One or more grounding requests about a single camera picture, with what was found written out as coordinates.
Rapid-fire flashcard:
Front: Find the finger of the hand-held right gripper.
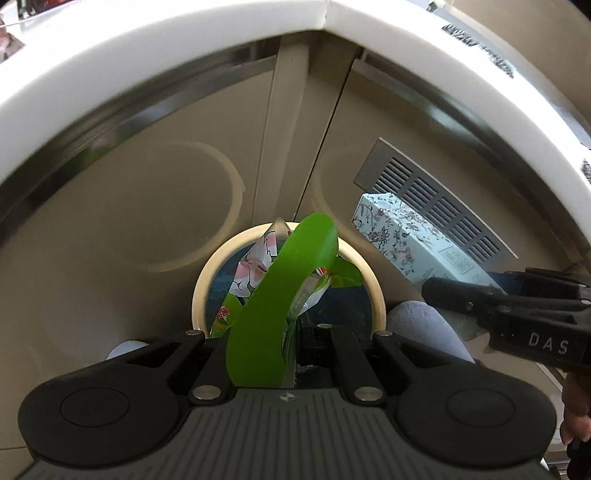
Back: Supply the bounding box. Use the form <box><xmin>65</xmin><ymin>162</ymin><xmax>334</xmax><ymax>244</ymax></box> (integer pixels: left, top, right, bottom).
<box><xmin>489</xmin><ymin>268</ymin><xmax>591</xmax><ymax>308</ymax></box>
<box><xmin>422</xmin><ymin>276</ymin><xmax>497</xmax><ymax>334</ymax></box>

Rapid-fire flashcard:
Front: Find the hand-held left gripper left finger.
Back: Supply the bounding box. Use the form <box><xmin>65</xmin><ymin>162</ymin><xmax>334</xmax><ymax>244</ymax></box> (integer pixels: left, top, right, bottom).
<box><xmin>99</xmin><ymin>330</ymin><xmax>232</xmax><ymax>403</ymax></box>

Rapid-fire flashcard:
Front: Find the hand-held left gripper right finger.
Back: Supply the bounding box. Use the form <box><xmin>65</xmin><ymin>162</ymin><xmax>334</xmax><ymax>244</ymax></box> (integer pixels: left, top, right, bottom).
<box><xmin>295</xmin><ymin>323</ymin><xmax>478</xmax><ymax>404</ymax></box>

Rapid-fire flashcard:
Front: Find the pale blue floral box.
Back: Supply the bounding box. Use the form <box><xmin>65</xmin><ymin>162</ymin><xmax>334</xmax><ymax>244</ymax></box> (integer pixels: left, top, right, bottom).
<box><xmin>351</xmin><ymin>191</ymin><xmax>507</xmax><ymax>343</ymax></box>

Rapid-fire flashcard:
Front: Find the cream rimmed trash bin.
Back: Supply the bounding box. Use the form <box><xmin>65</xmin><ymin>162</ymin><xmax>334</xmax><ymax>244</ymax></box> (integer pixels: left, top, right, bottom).
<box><xmin>191</xmin><ymin>222</ymin><xmax>387</xmax><ymax>343</ymax></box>

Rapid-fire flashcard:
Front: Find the green printed snack packet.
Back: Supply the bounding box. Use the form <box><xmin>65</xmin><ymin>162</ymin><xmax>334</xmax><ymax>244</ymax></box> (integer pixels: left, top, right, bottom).
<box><xmin>210</xmin><ymin>212</ymin><xmax>365</xmax><ymax>388</ymax></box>

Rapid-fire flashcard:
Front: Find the person's right hand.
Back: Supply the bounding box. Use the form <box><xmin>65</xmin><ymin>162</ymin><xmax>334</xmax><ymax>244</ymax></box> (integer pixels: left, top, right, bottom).
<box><xmin>560</xmin><ymin>370</ymin><xmax>591</xmax><ymax>448</ymax></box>

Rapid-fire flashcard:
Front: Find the metal vent grille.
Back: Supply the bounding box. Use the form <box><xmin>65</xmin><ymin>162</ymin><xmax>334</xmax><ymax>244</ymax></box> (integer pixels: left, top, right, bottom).
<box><xmin>355</xmin><ymin>137</ymin><xmax>520</xmax><ymax>274</ymax></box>

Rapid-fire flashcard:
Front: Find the beige cabinet door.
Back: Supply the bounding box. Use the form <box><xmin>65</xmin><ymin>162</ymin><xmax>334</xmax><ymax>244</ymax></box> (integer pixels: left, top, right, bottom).
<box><xmin>0</xmin><ymin>34</ymin><xmax>280</xmax><ymax>450</ymax></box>
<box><xmin>295</xmin><ymin>58</ymin><xmax>587</xmax><ymax>384</ymax></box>

